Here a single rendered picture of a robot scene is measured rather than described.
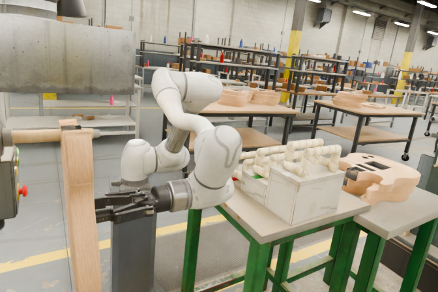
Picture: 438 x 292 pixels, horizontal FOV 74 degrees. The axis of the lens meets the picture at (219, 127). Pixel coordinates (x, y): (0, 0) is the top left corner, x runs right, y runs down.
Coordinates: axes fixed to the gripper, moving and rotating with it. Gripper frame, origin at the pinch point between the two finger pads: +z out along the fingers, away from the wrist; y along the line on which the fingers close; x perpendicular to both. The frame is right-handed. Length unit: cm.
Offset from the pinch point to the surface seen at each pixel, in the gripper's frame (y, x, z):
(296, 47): 693, 132, -749
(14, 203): 32.6, -8.5, 18.4
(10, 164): 31.4, 4.7, 18.4
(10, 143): 9.3, 16.7, 16.0
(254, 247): -3, -23, -52
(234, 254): 92, -103, -113
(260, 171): 16, -3, -67
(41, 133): 10.1, 18.5, 9.5
